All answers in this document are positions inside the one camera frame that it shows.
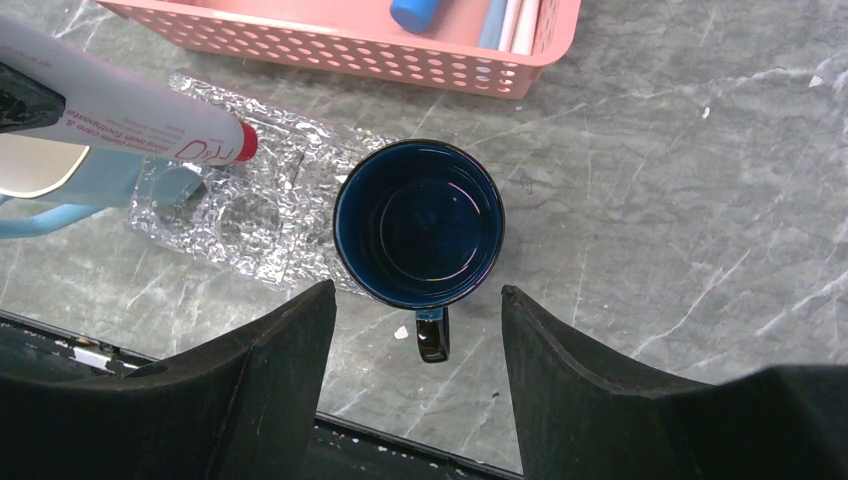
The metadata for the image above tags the light blue mug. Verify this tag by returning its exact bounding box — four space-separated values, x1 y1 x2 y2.
1 134 201 240

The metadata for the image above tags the blue toothpaste tube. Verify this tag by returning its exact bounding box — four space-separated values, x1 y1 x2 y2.
389 0 443 34

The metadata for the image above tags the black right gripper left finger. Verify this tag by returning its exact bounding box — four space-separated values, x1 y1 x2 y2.
1 280 337 479

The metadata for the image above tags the pink plastic perforated basket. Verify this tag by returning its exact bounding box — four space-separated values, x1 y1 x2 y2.
102 1 580 99

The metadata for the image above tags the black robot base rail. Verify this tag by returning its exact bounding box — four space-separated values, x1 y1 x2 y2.
0 309 525 480

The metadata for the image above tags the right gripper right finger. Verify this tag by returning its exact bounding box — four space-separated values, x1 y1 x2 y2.
501 285 847 479

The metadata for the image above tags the dark blue mug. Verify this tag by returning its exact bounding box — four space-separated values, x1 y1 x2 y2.
332 139 506 363

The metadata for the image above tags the clear textured plastic tray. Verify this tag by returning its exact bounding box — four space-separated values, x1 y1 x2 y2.
126 70 393 294

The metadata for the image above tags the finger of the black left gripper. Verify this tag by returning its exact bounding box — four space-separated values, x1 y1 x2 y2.
1 63 66 133

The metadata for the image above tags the white toothbrush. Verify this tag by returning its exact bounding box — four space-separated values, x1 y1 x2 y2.
510 0 541 55
497 0 523 52

